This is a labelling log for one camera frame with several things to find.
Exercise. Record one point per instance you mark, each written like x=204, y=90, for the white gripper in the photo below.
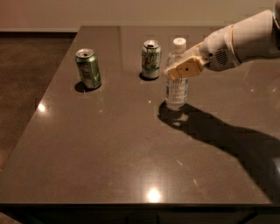
x=218, y=50

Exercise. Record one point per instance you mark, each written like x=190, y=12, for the clear blue-label plastic bottle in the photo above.
x=176, y=90

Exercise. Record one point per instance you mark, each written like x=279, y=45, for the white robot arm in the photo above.
x=256, y=37

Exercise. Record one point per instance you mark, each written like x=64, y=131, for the white green 7up can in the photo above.
x=151, y=58

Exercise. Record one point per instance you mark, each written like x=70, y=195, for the green soda can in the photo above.
x=87, y=63

